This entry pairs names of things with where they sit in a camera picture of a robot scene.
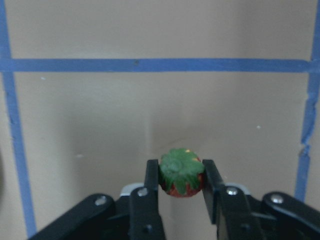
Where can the red strawberry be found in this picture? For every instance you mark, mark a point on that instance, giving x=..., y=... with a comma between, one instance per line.
x=181, y=173

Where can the light green round plate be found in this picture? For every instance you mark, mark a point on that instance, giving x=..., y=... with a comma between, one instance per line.
x=2, y=177

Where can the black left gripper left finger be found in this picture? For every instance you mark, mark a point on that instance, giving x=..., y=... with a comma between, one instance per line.
x=134, y=216

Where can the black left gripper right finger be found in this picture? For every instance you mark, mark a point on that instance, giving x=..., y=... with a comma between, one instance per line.
x=237, y=215

